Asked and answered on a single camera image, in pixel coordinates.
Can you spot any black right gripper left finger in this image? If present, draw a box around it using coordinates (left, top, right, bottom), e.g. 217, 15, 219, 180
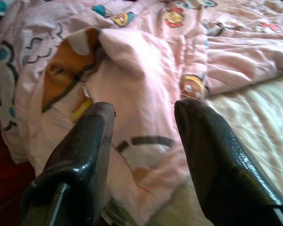
21, 101, 116, 226

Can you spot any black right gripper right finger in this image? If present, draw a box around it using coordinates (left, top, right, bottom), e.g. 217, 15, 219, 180
174, 98, 283, 226

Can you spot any pink cartoon print blanket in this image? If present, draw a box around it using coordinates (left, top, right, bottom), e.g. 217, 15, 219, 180
0, 0, 283, 219

